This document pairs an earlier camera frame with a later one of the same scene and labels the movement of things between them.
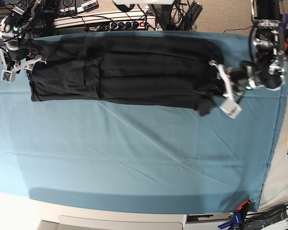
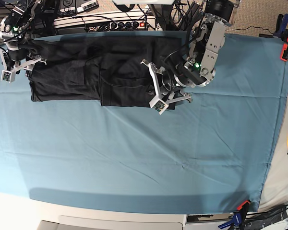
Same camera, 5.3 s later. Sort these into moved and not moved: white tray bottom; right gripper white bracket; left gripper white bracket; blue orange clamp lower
Moved: left gripper white bracket
Not moved: white tray bottom; blue orange clamp lower; right gripper white bracket
